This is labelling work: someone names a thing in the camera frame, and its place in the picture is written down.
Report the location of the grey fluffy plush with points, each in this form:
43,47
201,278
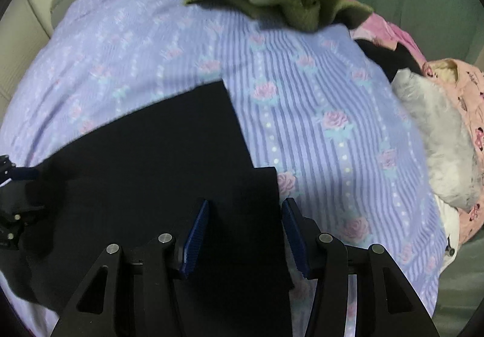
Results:
438,132

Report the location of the black cloth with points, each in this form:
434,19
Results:
389,57

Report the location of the purple floral bed sheet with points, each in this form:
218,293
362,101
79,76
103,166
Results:
310,94

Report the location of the pink printed cloth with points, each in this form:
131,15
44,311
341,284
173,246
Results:
470,94

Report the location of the black pants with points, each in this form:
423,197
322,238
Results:
151,155

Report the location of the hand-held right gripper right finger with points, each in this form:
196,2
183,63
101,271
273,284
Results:
294,238

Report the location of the white cloth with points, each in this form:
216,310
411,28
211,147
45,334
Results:
448,231

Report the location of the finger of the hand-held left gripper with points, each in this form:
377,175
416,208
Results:
25,174
15,223

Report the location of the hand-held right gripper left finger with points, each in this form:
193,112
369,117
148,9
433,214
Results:
194,238

